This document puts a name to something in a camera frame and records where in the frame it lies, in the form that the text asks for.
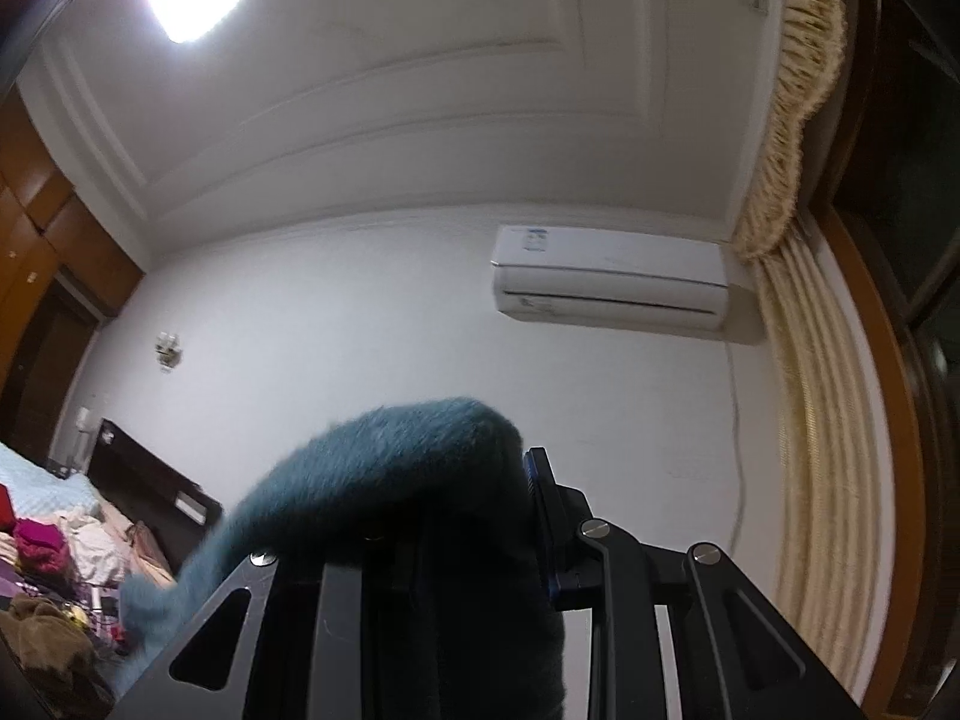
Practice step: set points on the wooden window frame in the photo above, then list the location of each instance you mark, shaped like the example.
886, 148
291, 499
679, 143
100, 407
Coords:
907, 315

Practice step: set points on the wooden wardrobe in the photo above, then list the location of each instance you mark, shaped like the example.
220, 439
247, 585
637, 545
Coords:
45, 240

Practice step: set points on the brown garment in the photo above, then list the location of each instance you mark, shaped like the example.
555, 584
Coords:
45, 630

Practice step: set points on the small wall fixture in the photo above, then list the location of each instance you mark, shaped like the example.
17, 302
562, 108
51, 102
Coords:
168, 351

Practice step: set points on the dark bed headboard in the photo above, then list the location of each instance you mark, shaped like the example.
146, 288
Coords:
142, 480

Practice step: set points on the pale pink garment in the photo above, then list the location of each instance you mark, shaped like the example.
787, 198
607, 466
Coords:
97, 547

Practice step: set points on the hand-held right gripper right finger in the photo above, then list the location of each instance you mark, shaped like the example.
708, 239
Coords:
537, 491

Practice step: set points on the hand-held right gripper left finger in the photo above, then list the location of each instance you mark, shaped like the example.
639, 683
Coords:
341, 637

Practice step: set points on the beige curtain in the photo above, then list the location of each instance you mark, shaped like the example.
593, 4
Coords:
825, 465

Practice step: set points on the light blue quilted blanket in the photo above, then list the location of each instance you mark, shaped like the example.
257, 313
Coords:
45, 484

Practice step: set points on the red garment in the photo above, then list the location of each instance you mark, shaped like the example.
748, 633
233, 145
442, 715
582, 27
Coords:
5, 508

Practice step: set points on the beige fringed curtain valance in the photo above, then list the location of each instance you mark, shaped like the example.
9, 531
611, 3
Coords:
806, 90

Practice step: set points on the magenta garment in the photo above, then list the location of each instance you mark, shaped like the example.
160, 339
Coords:
41, 544

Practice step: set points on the white wall air conditioner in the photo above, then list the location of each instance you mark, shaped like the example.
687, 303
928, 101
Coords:
607, 277

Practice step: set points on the teal knitted sweater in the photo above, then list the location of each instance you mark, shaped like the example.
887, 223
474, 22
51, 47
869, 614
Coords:
412, 465

